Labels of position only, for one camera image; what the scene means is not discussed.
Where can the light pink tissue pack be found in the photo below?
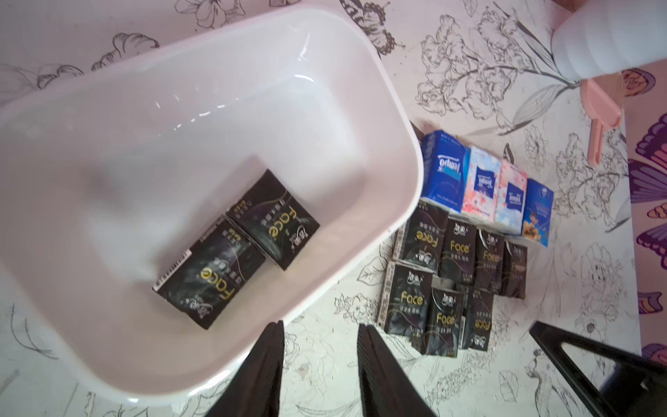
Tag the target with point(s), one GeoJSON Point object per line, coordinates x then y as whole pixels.
{"type": "Point", "coordinates": [509, 212]}

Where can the white plastic storage box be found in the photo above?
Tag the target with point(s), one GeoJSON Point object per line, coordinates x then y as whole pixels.
{"type": "Point", "coordinates": [106, 179]}

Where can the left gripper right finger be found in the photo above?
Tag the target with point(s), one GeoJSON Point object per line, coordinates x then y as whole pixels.
{"type": "Point", "coordinates": [385, 388]}

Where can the blue pocket tissue pack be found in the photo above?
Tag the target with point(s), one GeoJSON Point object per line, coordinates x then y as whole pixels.
{"type": "Point", "coordinates": [445, 161]}

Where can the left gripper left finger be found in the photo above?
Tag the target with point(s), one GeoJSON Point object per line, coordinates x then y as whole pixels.
{"type": "Point", "coordinates": [256, 387]}

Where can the white pot with succulent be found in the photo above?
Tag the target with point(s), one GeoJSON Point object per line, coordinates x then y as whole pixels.
{"type": "Point", "coordinates": [606, 37]}

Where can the pink brush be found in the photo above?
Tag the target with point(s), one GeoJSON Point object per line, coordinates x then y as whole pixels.
{"type": "Point", "coordinates": [602, 98]}

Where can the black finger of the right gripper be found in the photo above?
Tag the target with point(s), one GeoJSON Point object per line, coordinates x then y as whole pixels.
{"type": "Point", "coordinates": [608, 381]}

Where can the black Face tissue pack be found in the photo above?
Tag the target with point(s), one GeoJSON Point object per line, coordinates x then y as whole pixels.
{"type": "Point", "coordinates": [478, 320]}
{"type": "Point", "coordinates": [404, 300]}
{"type": "Point", "coordinates": [457, 259]}
{"type": "Point", "coordinates": [419, 241]}
{"type": "Point", "coordinates": [210, 273]}
{"type": "Point", "coordinates": [274, 220]}
{"type": "Point", "coordinates": [489, 254]}
{"type": "Point", "coordinates": [442, 328]}
{"type": "Point", "coordinates": [514, 272]}

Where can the blue cartoon tissue pack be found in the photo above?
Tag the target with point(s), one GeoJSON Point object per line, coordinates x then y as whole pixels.
{"type": "Point", "coordinates": [537, 213]}

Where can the pink white tissue pack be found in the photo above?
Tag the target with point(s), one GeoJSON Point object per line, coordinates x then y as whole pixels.
{"type": "Point", "coordinates": [480, 197]}

